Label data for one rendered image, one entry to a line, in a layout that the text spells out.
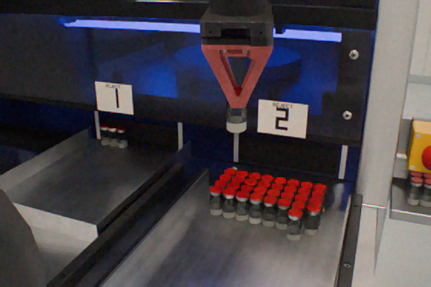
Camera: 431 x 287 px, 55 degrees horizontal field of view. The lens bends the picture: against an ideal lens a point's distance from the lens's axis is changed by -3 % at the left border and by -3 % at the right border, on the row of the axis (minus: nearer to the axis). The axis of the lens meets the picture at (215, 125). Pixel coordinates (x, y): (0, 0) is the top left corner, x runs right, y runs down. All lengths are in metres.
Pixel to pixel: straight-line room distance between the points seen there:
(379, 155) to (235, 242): 0.28
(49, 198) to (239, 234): 0.35
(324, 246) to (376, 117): 0.22
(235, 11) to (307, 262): 0.37
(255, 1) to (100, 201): 0.49
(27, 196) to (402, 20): 0.69
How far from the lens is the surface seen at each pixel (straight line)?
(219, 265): 0.61
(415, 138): 0.73
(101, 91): 0.88
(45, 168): 0.93
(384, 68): 0.70
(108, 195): 0.79
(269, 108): 0.74
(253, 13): 0.41
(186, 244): 0.65
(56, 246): 0.69
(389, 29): 0.69
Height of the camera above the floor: 1.27
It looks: 21 degrees down
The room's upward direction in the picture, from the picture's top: straight up
